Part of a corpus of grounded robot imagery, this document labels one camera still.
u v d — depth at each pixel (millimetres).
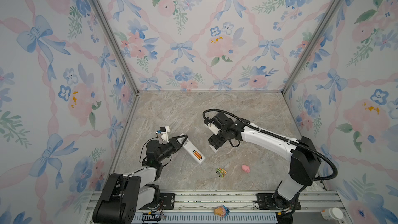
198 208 732
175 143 746
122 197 419
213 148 745
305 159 444
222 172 802
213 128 752
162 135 781
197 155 788
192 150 783
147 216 731
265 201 733
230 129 605
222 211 689
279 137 491
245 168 828
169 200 738
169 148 743
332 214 654
